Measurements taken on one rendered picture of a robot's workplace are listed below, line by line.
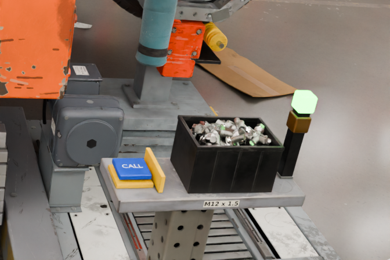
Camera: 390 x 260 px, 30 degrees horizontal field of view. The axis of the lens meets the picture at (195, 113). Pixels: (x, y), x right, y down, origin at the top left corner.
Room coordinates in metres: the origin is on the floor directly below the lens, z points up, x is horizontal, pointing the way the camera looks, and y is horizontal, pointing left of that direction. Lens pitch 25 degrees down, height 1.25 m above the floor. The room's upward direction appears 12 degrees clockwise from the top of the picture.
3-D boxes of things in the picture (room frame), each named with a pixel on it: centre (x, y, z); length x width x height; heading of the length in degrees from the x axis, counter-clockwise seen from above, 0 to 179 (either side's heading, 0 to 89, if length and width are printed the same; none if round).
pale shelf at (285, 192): (1.38, -0.05, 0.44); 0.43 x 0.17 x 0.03; 114
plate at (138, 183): (1.31, 0.11, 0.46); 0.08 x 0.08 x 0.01; 24
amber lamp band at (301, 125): (1.46, -0.23, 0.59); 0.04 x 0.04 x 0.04; 24
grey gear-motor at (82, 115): (1.84, 0.33, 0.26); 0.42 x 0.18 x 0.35; 24
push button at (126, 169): (1.31, 0.11, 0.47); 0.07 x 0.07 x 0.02; 24
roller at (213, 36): (2.20, 0.02, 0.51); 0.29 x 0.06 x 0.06; 24
